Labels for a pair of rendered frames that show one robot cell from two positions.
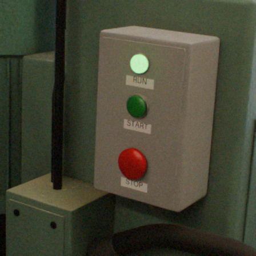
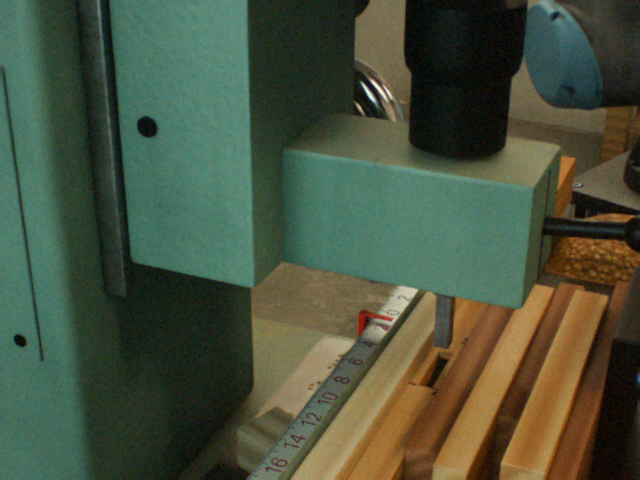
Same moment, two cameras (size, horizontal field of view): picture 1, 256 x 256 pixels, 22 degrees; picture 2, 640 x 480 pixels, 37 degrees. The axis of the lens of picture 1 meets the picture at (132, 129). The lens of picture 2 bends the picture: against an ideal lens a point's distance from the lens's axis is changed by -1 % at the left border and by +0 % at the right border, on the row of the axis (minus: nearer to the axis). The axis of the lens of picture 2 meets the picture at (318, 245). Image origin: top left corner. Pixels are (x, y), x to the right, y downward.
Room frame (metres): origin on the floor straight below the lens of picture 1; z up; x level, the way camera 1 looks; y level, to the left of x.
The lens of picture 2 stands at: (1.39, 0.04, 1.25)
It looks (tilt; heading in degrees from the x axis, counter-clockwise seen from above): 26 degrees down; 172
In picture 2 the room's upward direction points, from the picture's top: straight up
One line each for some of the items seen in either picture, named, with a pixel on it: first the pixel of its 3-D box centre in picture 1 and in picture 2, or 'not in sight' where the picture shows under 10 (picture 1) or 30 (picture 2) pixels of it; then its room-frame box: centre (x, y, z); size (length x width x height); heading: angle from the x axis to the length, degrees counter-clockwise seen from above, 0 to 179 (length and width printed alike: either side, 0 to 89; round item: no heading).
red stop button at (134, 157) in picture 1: (132, 163); not in sight; (0.60, 0.00, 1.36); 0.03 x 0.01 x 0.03; 58
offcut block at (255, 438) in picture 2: not in sight; (275, 446); (0.83, 0.09, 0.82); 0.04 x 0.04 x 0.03; 38
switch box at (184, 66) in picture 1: (154, 115); not in sight; (0.63, -0.02, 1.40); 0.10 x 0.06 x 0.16; 58
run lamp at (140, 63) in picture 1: (139, 63); not in sight; (0.60, 0.00, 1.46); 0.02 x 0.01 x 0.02; 58
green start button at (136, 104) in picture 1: (136, 106); not in sight; (0.60, 0.00, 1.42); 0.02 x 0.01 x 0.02; 58
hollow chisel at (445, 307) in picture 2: not in sight; (445, 306); (0.92, 0.18, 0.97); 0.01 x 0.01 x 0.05; 58
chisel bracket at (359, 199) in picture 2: not in sight; (417, 215); (0.91, 0.16, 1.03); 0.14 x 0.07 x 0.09; 58
